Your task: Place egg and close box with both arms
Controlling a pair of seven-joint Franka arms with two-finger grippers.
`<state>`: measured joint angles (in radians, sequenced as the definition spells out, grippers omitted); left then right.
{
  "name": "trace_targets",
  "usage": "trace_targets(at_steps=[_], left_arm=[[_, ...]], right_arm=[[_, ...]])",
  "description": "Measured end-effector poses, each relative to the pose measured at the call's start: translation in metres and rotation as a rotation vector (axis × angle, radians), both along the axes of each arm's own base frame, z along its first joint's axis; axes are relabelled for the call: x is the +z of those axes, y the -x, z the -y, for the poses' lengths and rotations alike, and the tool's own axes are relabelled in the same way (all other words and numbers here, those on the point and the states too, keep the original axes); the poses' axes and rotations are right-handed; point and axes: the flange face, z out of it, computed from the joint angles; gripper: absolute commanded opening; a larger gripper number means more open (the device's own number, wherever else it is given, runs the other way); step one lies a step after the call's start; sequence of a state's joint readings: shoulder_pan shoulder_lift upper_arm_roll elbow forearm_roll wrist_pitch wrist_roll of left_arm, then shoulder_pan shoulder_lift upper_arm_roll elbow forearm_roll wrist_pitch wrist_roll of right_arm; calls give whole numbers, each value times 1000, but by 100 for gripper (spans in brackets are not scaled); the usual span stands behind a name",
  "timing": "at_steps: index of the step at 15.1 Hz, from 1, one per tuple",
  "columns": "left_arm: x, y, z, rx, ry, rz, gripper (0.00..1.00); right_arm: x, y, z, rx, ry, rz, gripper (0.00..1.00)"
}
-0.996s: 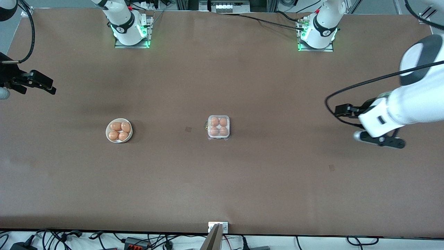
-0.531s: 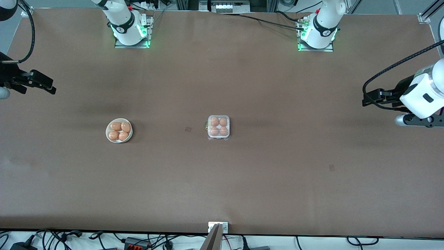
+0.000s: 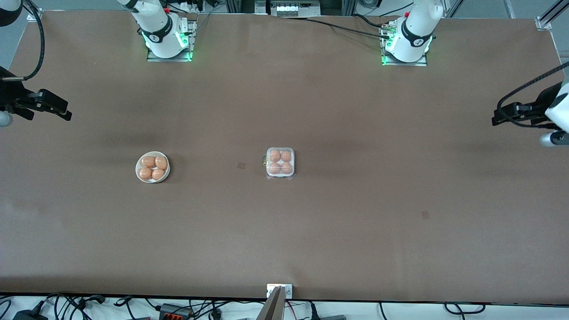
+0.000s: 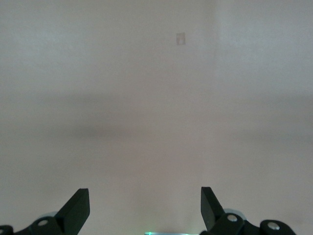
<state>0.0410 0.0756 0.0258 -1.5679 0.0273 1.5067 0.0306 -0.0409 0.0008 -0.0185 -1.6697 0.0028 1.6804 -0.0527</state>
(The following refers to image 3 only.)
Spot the small metal bracket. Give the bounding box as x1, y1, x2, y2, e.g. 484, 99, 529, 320
267, 284, 293, 299

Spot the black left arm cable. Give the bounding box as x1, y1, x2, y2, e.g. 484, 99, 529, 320
496, 61, 569, 130

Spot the long black cable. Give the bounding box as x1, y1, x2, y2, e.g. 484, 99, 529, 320
278, 16, 392, 40

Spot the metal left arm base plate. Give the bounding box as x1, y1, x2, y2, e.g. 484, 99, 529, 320
381, 22, 428, 66

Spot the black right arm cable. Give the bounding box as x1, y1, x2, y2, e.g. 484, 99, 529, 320
1, 0, 45, 82

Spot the black looped cable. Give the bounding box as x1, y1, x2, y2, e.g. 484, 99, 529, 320
445, 302, 486, 314

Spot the brown table cover sheet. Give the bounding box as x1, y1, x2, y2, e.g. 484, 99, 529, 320
0, 10, 569, 305

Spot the white power strip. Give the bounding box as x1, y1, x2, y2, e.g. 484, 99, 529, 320
180, 0, 223, 13

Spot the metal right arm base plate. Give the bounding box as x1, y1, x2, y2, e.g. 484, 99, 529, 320
147, 20, 192, 62

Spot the black power adapter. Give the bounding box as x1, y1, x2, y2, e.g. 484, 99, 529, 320
12, 309, 48, 320

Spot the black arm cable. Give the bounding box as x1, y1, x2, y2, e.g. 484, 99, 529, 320
1, 0, 45, 82
496, 61, 569, 130

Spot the clear plastic egg box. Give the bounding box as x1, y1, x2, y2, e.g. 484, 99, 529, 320
265, 147, 296, 180

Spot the white round bowl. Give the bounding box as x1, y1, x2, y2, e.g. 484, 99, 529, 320
136, 151, 171, 183

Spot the white terminal block unit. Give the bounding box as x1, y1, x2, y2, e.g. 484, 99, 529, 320
256, 0, 321, 17

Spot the short black cable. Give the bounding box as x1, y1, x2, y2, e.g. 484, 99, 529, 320
353, 13, 388, 29

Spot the black box with orange levers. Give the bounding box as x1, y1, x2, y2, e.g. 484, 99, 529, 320
159, 304, 195, 320

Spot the aluminium profile bar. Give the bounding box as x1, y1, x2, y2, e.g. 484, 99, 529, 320
257, 286, 285, 320

